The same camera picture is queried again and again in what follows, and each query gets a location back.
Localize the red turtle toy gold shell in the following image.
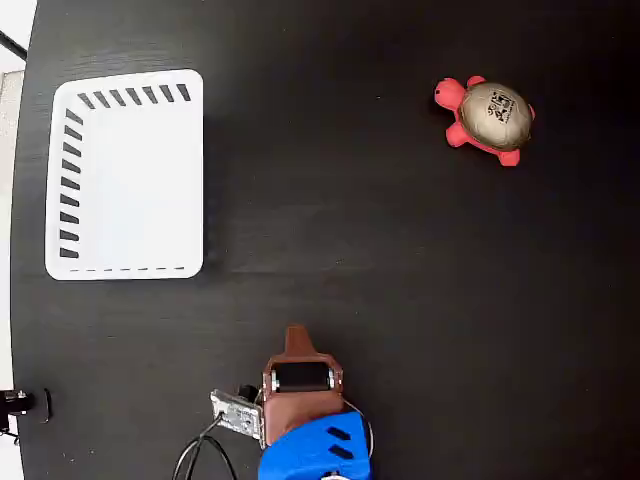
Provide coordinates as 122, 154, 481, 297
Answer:
432, 75, 537, 168

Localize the white plastic basket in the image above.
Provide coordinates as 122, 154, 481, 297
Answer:
44, 68, 205, 281

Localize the black table clamp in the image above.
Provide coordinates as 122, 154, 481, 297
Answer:
0, 387, 53, 424

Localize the black rod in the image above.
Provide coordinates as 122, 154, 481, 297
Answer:
0, 29, 29, 59

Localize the small camera circuit board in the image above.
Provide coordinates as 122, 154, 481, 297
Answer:
209, 388, 266, 442

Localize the red white servo wire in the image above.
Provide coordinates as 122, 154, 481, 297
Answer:
342, 397, 375, 459

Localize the black camera cable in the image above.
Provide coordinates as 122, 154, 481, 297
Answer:
171, 413, 237, 480

